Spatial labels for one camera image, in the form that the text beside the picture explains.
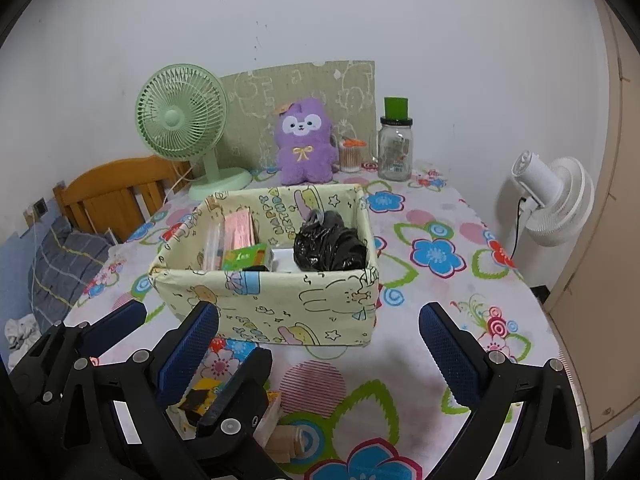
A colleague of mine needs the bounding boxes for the small green box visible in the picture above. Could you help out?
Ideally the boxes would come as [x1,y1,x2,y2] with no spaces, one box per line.
[221,242,273,272]

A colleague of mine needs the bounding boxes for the printed cardboard board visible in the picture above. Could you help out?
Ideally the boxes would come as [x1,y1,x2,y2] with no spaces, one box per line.
[218,60,376,171]

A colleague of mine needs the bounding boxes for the white crumpled cloth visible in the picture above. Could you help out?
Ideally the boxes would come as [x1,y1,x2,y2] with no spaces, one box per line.
[5,316,41,351]

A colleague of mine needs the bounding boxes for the grey plaid pillow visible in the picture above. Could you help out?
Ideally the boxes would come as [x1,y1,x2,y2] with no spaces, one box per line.
[30,217,116,321]

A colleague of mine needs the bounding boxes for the white clip fan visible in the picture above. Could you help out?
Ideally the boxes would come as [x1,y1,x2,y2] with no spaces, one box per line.
[511,150,596,247]

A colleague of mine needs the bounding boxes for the yellow printed fabric storage box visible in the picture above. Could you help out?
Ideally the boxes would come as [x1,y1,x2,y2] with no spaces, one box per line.
[148,184,379,348]

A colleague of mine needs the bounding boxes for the clear cotton swab jar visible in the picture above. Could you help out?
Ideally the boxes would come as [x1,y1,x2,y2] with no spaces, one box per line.
[339,137,368,173]

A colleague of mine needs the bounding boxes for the wooden bed headboard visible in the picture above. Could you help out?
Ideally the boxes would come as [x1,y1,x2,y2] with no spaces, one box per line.
[52,156,193,246]

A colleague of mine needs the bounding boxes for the beige wooden blocks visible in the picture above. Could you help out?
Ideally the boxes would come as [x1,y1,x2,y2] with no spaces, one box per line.
[264,425,308,463]

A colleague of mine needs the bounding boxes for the pink tissue packet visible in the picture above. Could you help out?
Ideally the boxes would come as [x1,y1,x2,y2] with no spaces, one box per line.
[222,210,256,261]

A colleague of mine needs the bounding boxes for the beige door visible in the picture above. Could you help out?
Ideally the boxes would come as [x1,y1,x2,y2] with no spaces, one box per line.
[542,0,640,441]

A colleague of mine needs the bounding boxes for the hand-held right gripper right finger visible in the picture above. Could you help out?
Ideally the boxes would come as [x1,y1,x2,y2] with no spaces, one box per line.
[419,302,591,480]

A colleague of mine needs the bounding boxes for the black fan cable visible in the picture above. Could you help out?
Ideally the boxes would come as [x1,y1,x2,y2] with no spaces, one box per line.
[507,195,528,261]

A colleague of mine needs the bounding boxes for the glass jar with handle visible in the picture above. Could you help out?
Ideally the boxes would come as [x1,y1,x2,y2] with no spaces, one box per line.
[370,116,415,182]

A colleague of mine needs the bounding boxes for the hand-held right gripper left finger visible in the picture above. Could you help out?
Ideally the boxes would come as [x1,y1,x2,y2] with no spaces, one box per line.
[47,300,221,480]

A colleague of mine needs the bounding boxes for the yellow and black packet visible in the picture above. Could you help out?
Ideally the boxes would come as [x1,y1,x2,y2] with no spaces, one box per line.
[180,379,223,416]

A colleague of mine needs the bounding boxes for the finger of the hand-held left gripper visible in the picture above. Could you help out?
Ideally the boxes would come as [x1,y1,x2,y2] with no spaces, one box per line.
[195,345,273,444]
[10,300,148,411]

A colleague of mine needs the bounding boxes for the purple plush bunny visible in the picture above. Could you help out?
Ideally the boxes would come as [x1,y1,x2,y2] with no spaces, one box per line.
[274,97,338,186]

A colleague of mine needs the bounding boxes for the green desk fan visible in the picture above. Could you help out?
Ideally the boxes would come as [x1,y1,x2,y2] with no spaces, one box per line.
[134,63,253,203]

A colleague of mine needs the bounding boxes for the white packet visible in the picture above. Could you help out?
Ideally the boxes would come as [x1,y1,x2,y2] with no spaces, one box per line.
[270,245,301,273]

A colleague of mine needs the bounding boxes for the clear plastic packet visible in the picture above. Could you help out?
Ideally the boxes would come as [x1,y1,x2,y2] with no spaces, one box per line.
[202,220,226,271]

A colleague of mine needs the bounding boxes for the black plastic bag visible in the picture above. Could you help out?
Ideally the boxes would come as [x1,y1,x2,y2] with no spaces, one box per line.
[292,210,368,272]

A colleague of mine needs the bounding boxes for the orange and white small box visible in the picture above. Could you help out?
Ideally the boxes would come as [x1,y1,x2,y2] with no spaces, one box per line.
[257,391,283,436]

